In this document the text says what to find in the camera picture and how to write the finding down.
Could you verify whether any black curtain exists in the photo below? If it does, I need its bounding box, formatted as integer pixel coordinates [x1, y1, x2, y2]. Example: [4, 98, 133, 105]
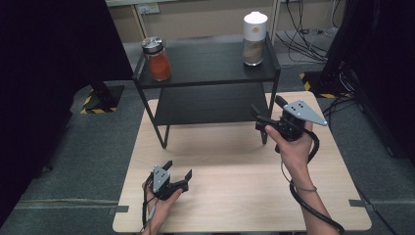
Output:
[0, 0, 134, 226]

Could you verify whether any thin wrist band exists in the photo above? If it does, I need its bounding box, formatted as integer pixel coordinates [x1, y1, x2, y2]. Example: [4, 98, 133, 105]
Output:
[289, 183, 318, 194]

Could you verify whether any white wall socket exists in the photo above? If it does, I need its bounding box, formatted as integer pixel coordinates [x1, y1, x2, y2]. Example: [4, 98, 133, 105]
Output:
[136, 3, 161, 16]

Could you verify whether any grey floor tape strip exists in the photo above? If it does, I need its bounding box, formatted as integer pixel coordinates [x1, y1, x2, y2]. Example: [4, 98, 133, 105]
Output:
[347, 199, 375, 209]
[107, 205, 130, 215]

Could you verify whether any bundle of floor cables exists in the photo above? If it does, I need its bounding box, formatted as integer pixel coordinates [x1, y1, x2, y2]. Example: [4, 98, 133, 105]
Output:
[274, 0, 344, 68]

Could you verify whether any left hand-held gripper cable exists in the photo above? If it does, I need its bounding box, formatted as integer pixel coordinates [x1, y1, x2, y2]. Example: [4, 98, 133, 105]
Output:
[141, 174, 159, 231]

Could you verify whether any right hand-held gripper cable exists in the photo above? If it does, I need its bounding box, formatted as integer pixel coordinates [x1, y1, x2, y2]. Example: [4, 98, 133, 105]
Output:
[274, 128, 346, 235]

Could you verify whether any stand base with striped tape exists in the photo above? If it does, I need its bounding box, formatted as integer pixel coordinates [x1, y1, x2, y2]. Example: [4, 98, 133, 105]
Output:
[299, 70, 355, 100]
[80, 82, 125, 115]

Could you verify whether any dark equipment frame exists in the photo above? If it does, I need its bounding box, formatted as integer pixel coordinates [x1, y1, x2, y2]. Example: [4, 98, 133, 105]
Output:
[321, 0, 415, 165]

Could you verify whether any hand-held gripper cable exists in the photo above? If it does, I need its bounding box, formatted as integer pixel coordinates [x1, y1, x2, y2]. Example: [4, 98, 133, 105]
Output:
[141, 174, 159, 231]
[274, 128, 346, 235]

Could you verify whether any white-lidded jar of brown powder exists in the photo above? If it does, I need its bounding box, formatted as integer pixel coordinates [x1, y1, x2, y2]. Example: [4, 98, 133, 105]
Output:
[242, 11, 269, 67]

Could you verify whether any black two-tier metal rack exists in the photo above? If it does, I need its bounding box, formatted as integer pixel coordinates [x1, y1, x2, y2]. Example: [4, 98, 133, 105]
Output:
[131, 31, 282, 150]

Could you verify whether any person's right hand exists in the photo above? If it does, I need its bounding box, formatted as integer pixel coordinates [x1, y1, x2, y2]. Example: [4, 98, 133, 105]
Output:
[264, 120, 315, 174]

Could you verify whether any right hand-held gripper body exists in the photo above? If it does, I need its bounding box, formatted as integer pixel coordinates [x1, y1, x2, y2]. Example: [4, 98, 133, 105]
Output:
[254, 99, 328, 143]

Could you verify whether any person's left hand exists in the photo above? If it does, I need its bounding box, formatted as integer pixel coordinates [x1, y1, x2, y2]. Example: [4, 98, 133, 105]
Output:
[141, 181, 184, 227]

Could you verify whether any glass jar of red powder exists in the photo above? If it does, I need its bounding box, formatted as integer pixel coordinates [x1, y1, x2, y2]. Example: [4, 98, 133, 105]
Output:
[141, 36, 172, 82]

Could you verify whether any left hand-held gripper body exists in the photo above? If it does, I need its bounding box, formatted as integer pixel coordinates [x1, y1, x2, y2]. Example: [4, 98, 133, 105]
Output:
[151, 164, 190, 201]

